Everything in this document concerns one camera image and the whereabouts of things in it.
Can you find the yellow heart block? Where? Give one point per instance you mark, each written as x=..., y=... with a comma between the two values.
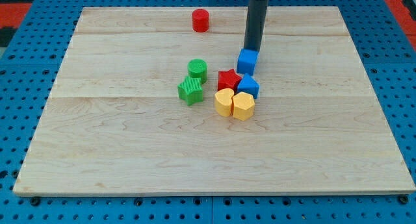
x=223, y=102

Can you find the green star block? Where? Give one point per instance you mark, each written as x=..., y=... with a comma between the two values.
x=190, y=90

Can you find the red star block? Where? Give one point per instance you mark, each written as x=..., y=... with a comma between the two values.
x=228, y=79

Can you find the yellow hexagon block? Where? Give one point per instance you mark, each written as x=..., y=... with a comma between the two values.
x=243, y=106

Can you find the green cylinder block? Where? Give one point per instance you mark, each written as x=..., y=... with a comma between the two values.
x=197, y=68

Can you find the blue pentagon block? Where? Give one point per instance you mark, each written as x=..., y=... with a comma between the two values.
x=248, y=85

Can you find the blue cube block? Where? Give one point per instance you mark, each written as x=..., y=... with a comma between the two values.
x=247, y=61

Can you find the wooden board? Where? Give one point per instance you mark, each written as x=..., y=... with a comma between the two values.
x=114, y=125

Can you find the red cylinder block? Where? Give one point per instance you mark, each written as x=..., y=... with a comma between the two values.
x=200, y=20

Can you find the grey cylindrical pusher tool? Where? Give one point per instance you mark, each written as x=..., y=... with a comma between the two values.
x=255, y=21

